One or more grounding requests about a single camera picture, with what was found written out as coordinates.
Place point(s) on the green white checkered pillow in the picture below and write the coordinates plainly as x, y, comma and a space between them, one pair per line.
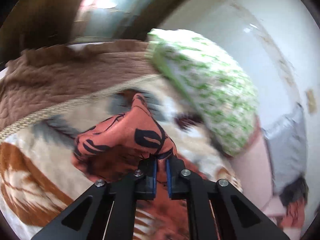
211, 80

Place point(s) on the grey pillow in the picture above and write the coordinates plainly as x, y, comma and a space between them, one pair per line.
286, 143

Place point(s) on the pink sofa cushion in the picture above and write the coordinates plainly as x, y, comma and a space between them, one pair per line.
274, 208

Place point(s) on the beige wall light switches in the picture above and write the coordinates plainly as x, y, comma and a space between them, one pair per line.
311, 101

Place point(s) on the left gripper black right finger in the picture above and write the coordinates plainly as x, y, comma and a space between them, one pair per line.
217, 210

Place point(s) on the rust red cloth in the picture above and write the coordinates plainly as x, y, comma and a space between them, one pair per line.
295, 215

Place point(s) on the stained glass window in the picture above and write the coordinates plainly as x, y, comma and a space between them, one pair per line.
104, 20

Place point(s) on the orange floral blouse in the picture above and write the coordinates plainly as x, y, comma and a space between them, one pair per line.
132, 150

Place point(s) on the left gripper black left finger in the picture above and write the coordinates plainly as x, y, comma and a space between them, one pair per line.
105, 210

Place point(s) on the black furry item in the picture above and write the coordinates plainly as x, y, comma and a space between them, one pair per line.
295, 191

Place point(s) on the pink bolster cushion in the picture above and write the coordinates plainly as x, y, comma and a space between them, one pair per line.
252, 166

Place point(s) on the leaf-pattern fleece blanket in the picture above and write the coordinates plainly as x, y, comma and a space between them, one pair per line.
44, 108

